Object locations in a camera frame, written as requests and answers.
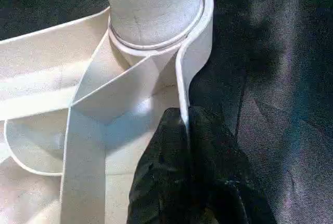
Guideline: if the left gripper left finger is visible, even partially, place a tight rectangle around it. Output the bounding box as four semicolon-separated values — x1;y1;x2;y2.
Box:
127;107;193;224

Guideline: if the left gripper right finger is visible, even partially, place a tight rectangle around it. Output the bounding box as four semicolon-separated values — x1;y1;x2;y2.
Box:
187;106;277;224

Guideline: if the white plastic table top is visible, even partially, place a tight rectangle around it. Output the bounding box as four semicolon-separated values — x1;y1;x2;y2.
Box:
0;0;215;224

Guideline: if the white plastic table leg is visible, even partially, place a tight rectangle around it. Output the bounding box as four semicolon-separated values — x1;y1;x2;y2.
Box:
94;0;204;51

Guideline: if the black work mat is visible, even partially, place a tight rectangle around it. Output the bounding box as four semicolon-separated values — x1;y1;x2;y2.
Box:
0;0;333;224

